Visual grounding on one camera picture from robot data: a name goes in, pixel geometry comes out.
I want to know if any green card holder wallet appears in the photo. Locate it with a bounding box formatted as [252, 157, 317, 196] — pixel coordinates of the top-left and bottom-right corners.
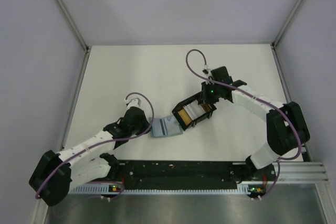
[149, 115, 183, 138]

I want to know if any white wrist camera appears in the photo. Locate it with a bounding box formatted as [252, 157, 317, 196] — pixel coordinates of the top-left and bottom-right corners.
[124, 98, 141, 109]
[202, 65, 212, 76]

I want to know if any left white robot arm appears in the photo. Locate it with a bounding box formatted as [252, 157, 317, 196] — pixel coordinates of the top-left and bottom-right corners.
[28, 106, 151, 207]

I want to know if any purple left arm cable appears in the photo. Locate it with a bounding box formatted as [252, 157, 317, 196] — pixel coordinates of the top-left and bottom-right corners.
[35, 92, 154, 200]

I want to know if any black card box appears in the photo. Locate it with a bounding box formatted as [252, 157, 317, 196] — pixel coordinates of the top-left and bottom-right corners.
[172, 92, 217, 131]

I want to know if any left aluminium corner post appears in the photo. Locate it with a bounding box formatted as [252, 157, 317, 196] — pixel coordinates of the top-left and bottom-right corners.
[54, 0, 89, 51]

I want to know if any stack of white cards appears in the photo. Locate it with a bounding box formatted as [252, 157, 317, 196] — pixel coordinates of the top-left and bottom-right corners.
[183, 100, 205, 121]

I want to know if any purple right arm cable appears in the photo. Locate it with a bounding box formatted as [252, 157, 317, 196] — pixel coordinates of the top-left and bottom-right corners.
[185, 49, 302, 196]

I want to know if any white card with black stripe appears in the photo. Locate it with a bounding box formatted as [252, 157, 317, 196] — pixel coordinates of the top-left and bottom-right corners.
[152, 118, 166, 137]

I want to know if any aluminium front frame rail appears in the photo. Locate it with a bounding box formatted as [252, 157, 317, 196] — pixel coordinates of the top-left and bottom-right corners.
[277, 162, 329, 184]

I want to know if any grey slotted cable duct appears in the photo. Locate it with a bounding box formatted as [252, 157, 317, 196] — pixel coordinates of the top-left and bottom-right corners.
[69, 184, 251, 196]

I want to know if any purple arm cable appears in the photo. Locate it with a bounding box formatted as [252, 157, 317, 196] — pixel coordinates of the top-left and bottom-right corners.
[185, 49, 302, 196]
[35, 92, 154, 200]

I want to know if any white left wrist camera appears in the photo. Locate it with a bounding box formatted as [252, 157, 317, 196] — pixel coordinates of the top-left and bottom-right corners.
[124, 98, 141, 109]

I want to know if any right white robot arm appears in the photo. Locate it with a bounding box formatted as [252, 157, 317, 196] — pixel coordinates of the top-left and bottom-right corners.
[201, 66, 310, 180]

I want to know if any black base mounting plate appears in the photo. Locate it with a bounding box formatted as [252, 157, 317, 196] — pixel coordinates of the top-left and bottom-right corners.
[104, 158, 275, 190]

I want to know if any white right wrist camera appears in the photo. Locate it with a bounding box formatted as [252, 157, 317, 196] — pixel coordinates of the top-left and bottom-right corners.
[202, 65, 212, 76]

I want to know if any aluminium corner post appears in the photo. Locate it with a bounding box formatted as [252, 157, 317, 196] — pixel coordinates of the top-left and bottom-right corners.
[271, 0, 306, 48]
[54, 0, 89, 51]

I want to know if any right aluminium corner post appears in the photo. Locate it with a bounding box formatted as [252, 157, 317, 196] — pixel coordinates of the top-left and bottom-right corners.
[271, 0, 306, 48]

